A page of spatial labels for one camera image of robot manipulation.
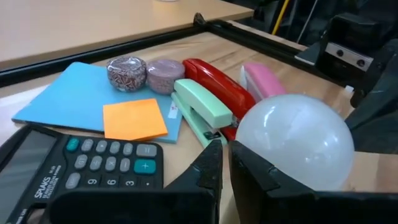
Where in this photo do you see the mint green stapler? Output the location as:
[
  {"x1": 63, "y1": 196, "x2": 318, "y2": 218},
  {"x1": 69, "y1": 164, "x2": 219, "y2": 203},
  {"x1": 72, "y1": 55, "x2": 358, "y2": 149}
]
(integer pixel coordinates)
[{"x1": 170, "y1": 78, "x2": 234, "y2": 149}]

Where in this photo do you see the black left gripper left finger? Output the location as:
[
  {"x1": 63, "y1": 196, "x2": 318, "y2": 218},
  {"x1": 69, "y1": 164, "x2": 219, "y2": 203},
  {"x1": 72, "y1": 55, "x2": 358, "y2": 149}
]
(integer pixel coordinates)
[{"x1": 48, "y1": 139, "x2": 224, "y2": 224}]

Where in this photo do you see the orange sticky note pad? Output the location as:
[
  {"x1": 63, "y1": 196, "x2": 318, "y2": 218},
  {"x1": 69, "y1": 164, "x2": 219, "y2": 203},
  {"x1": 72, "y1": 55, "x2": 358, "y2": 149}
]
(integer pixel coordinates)
[{"x1": 103, "y1": 98, "x2": 169, "y2": 142}]

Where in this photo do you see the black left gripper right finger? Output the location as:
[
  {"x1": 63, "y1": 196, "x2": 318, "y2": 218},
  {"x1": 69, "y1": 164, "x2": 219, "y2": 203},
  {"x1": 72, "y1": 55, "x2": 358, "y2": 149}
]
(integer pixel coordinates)
[{"x1": 229, "y1": 140, "x2": 398, "y2": 224}]

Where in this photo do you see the black aluminium table frame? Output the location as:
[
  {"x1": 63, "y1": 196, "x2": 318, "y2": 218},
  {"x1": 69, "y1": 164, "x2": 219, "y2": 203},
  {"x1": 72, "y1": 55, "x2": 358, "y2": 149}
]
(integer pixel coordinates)
[{"x1": 0, "y1": 12, "x2": 354, "y2": 95}]

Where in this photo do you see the red stapler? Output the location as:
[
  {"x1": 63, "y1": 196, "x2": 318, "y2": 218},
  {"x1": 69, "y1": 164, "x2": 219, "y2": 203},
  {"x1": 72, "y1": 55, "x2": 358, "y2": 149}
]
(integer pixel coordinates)
[{"x1": 182, "y1": 58, "x2": 257, "y2": 142}]

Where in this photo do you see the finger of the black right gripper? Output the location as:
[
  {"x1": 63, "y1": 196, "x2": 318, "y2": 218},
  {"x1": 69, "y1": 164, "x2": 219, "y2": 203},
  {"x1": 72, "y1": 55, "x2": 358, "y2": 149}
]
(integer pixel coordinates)
[{"x1": 344, "y1": 39, "x2": 398, "y2": 155}]

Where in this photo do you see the black desk calculator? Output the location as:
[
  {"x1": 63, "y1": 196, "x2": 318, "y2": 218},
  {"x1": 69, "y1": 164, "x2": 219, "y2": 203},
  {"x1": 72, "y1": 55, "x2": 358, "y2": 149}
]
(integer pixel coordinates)
[{"x1": 0, "y1": 124, "x2": 165, "y2": 224}]

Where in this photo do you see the thick yellow cable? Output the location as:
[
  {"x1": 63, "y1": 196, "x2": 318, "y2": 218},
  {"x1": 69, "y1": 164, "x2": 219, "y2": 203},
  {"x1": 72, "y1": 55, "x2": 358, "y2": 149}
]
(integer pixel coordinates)
[{"x1": 271, "y1": 0, "x2": 291, "y2": 36}]

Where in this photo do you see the grey cable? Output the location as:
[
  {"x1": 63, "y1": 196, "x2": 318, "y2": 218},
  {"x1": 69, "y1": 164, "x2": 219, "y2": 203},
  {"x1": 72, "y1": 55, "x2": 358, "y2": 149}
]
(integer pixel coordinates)
[{"x1": 296, "y1": 0, "x2": 318, "y2": 44}]

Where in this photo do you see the purple round tin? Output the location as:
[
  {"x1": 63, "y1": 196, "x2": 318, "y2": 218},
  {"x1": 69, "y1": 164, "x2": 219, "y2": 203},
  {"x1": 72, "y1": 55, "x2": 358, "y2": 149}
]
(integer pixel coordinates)
[{"x1": 146, "y1": 59, "x2": 186, "y2": 95}]

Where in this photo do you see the pink eraser block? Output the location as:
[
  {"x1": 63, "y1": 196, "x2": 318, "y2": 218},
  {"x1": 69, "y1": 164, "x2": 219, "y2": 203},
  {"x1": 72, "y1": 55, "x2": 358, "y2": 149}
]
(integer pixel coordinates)
[{"x1": 239, "y1": 61, "x2": 287, "y2": 103}]

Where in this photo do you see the blue notebook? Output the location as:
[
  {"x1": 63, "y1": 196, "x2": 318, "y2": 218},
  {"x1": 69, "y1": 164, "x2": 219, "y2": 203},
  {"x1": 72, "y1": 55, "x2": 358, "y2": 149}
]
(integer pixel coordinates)
[{"x1": 11, "y1": 61, "x2": 183, "y2": 144}]

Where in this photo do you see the white frosted light bulb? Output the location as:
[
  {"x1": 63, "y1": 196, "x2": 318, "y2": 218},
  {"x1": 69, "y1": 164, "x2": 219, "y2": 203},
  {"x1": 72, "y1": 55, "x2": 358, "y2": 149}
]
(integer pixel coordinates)
[{"x1": 235, "y1": 94, "x2": 356, "y2": 192}]

